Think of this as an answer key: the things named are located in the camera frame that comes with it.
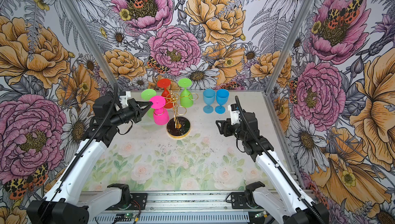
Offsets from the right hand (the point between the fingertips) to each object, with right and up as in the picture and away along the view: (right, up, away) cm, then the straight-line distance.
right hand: (221, 125), depth 77 cm
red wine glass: (-30, +22, +7) cm, 38 cm away
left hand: (-31, +9, -6) cm, 33 cm away
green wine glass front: (-38, +15, +2) cm, 41 cm away
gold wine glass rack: (-25, -4, +20) cm, 32 cm away
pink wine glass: (-31, +4, +6) cm, 32 cm away
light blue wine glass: (-5, +16, +23) cm, 28 cm away
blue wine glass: (+3, +16, +22) cm, 28 cm away
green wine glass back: (-18, +14, +9) cm, 25 cm away
